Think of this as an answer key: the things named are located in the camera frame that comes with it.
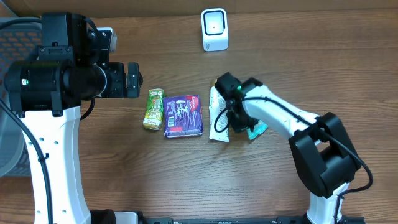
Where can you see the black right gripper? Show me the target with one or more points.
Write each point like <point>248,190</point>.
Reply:
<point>234,115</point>

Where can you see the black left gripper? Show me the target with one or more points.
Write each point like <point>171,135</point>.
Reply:
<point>133,79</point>

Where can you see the white tube gold cap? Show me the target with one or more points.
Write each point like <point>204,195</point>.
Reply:
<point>216,106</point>

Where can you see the teal wipes packet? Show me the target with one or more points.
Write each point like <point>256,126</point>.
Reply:
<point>258,129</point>

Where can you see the purple snack packet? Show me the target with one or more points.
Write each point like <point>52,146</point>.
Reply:
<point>183,116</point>

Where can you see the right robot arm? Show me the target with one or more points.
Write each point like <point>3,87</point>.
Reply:
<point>324,156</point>

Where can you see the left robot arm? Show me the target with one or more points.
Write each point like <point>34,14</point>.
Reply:
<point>71,65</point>

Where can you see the white barcode scanner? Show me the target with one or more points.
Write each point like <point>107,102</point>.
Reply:
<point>214,27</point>

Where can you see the grey plastic mesh basket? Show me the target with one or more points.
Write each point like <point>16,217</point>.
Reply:
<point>18,41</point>

